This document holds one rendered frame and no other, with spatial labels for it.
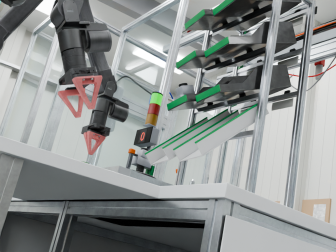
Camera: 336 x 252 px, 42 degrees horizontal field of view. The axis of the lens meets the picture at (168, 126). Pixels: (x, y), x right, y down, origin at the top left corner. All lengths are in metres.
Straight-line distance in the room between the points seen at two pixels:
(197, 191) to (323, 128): 5.97
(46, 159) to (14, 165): 0.06
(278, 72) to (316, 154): 5.38
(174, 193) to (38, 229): 1.36
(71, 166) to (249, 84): 0.63
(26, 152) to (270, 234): 0.53
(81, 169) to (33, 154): 0.11
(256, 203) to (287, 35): 0.73
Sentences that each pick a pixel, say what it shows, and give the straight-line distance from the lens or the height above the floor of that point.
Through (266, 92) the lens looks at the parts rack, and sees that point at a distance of 1.34.
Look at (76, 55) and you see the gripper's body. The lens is 1.08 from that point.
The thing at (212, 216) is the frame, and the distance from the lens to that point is 0.89.
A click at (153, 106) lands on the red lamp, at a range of 1.93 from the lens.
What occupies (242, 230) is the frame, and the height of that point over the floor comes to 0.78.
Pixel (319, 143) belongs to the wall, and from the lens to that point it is 6.81.
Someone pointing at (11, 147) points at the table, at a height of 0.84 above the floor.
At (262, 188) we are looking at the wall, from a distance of 7.41.
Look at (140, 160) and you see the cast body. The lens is 1.62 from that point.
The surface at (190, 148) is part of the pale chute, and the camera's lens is 1.33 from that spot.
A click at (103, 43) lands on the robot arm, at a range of 1.12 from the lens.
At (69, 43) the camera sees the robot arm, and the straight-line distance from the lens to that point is 1.09.
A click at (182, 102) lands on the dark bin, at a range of 1.41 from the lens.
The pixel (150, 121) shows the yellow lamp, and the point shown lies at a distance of 1.90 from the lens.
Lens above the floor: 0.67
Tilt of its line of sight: 18 degrees up
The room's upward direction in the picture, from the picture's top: 12 degrees clockwise
